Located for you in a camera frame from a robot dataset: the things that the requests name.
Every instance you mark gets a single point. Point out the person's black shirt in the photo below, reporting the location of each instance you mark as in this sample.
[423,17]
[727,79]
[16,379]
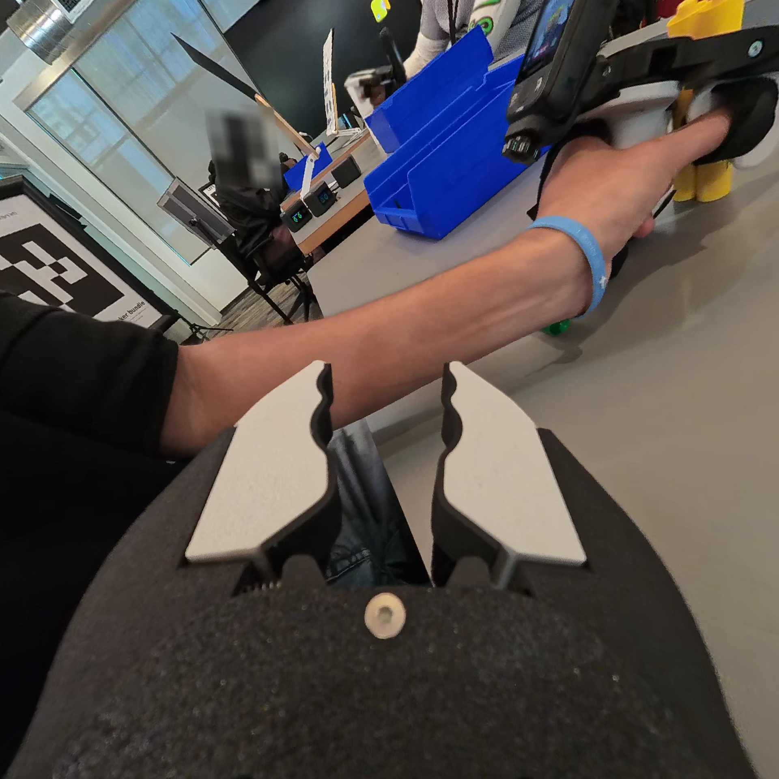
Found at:
[73,395]

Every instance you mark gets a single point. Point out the black tripod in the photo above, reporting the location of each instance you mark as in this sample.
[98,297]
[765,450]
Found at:
[201,328]

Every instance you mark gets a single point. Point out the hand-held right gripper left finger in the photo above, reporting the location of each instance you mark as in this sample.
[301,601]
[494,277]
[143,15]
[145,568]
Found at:
[268,474]

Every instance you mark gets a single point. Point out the silver ventilation duct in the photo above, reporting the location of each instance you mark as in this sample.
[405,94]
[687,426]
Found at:
[42,30]

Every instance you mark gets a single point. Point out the black folding chair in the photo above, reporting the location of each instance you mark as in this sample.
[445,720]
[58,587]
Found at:
[274,286]

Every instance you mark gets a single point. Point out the person's blue jeans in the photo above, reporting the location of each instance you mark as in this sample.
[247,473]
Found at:
[365,499]

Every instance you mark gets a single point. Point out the black white marker sign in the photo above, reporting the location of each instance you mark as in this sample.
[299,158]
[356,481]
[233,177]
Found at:
[36,268]

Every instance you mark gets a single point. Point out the wooden table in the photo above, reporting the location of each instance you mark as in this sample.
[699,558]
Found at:
[341,213]

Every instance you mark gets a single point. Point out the person's left forearm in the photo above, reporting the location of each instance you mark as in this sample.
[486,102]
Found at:
[365,328]

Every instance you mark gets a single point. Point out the green white dry-erase marker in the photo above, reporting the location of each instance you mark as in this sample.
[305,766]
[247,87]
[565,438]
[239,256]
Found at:
[557,328]

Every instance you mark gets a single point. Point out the white card on stand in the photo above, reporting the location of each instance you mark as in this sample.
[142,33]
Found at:
[330,79]

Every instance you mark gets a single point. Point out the small blue bin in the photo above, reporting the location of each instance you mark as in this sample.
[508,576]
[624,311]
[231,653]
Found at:
[301,173]

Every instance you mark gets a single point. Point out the blue plastic bin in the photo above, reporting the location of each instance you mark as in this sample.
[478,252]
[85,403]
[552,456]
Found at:
[462,176]
[426,85]

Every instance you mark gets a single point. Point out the small black display device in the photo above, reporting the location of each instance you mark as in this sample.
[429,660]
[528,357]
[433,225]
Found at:
[296,219]
[320,201]

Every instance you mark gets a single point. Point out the small black box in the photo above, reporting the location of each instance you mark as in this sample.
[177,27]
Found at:
[347,172]

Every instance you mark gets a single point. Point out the grey screen on stand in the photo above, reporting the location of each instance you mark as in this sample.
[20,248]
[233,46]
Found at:
[195,213]

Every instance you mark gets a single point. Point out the light blue wristband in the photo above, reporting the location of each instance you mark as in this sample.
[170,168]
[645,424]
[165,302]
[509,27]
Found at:
[599,268]

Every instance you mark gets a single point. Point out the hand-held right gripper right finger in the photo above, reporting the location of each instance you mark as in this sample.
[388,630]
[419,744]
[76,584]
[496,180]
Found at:
[505,481]

